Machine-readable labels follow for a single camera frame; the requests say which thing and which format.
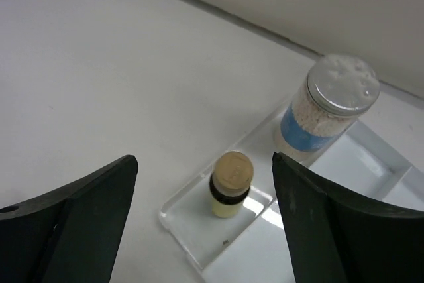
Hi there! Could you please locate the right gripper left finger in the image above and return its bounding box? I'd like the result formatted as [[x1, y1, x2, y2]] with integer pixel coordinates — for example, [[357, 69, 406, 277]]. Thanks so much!
[[1, 155, 138, 282]]

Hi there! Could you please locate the blue label silver lid jar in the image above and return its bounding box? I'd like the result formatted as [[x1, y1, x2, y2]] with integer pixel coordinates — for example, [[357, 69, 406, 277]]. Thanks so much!
[[274, 54, 380, 162]]

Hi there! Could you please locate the yellow label brown cap bottle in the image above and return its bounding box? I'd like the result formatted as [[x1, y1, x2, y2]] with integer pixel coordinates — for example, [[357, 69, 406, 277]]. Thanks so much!
[[209, 151, 254, 219]]

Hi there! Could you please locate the white divided organizer tray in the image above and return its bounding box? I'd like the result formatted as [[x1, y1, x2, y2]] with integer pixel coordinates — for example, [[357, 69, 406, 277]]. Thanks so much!
[[159, 105, 423, 282]]

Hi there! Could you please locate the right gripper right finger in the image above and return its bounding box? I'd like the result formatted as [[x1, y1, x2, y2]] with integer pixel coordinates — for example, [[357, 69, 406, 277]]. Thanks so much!
[[272, 153, 423, 282]]

